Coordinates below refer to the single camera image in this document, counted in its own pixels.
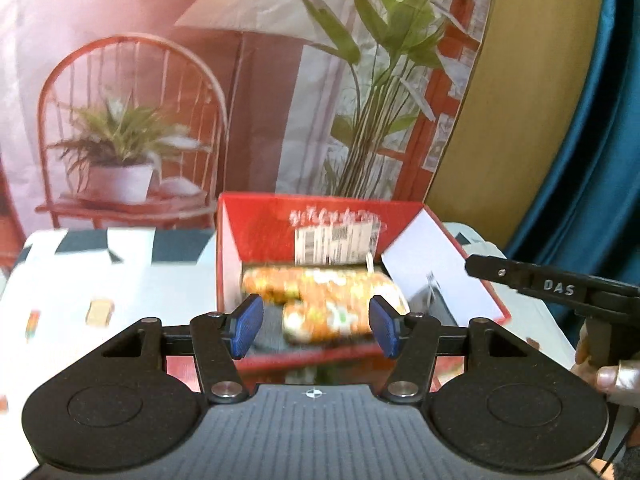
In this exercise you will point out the person's right hand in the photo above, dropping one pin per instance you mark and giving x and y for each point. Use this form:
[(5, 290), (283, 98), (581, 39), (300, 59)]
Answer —
[(617, 380)]

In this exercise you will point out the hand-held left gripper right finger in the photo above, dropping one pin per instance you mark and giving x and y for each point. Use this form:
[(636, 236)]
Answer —
[(384, 325)]

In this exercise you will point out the teal curtain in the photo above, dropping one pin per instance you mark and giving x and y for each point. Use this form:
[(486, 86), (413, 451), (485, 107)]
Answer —
[(600, 135)]

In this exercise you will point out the orange floral fabric pouch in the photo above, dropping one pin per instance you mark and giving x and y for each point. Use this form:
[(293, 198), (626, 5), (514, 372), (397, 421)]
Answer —
[(325, 305)]

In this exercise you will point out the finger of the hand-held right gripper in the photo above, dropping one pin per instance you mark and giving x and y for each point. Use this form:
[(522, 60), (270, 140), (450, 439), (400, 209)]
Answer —
[(520, 272)]

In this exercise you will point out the red strawberry print cardboard box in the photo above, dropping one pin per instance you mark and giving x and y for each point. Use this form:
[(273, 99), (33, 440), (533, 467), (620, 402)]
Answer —
[(235, 280)]

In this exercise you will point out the cartoon print tablecloth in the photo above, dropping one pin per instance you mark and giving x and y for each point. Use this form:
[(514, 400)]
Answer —
[(150, 290)]

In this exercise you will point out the black eye mask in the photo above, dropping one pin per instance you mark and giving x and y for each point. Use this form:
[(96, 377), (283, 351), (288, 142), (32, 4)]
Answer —
[(265, 332)]

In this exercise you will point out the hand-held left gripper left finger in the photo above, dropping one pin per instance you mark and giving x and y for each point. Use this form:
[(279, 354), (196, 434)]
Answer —
[(247, 325)]

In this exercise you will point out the printed room scene backdrop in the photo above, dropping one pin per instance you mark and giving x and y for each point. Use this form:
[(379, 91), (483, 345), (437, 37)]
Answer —
[(150, 10)]

